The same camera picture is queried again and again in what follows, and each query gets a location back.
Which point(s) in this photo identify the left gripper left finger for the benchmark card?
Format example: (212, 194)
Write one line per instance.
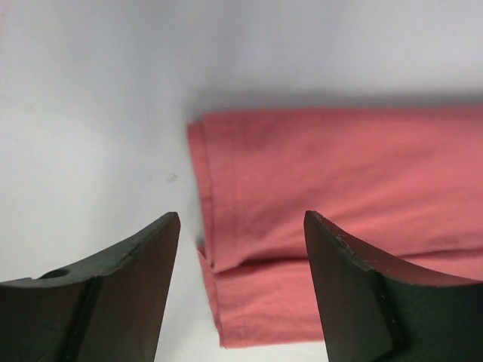
(106, 307)

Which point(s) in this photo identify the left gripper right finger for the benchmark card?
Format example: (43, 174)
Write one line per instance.
(374, 306)

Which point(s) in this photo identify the pink t shirt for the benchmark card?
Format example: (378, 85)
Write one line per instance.
(408, 181)

